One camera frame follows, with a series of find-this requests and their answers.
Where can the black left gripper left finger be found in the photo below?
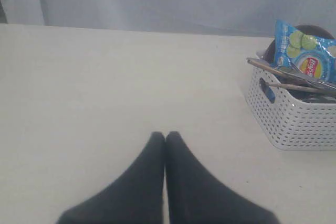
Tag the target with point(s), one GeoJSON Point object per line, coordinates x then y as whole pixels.
{"type": "Point", "coordinates": [136, 196]}

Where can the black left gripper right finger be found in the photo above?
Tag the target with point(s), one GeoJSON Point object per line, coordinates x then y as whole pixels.
{"type": "Point", "coordinates": [196, 196]}

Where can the wooden chopstick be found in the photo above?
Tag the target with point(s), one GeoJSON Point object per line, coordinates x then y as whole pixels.
{"type": "Point", "coordinates": [266, 66]}
{"type": "Point", "coordinates": [301, 88]}

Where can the blue Lays chips bag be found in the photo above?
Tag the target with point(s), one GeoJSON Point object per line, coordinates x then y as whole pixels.
{"type": "Point", "coordinates": [312, 55]}

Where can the brown round plate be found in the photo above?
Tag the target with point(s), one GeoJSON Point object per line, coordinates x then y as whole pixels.
{"type": "Point", "coordinates": [268, 55]}

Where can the steel cup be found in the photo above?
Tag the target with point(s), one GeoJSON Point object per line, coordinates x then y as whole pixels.
{"type": "Point", "coordinates": [318, 98]}

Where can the silver fork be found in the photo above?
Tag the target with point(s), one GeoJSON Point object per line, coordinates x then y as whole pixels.
{"type": "Point", "coordinates": [299, 76]}

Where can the white perforated plastic basket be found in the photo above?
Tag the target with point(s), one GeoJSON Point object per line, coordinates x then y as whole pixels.
{"type": "Point", "coordinates": [289, 123]}

